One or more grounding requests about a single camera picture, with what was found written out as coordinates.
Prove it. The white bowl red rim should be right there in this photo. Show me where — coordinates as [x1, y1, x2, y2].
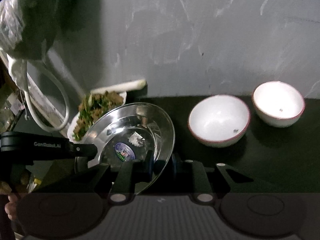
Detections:
[188, 95, 251, 147]
[252, 81, 305, 128]

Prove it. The steel plate with sticker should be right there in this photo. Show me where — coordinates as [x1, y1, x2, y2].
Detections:
[75, 102, 175, 193]

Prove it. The plastic bag of vegetables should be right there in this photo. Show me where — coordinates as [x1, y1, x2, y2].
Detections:
[1, 0, 72, 60]

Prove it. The white plate with food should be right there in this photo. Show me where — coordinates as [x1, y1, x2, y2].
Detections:
[67, 90, 127, 143]

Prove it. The white hose loop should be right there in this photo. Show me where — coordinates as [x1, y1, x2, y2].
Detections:
[10, 60, 71, 133]

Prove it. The person's left hand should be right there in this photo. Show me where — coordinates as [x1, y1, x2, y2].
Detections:
[5, 194, 18, 221]

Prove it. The white rolled stick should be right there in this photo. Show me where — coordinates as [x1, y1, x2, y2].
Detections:
[90, 79, 147, 94]

